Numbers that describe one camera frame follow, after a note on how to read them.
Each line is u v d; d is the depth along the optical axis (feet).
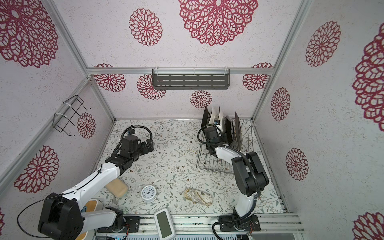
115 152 2.12
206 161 3.12
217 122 2.73
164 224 2.30
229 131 3.00
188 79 2.98
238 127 3.27
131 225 2.43
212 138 2.45
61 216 1.32
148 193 2.63
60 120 2.38
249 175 1.60
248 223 2.24
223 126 3.00
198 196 2.61
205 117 3.10
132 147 2.15
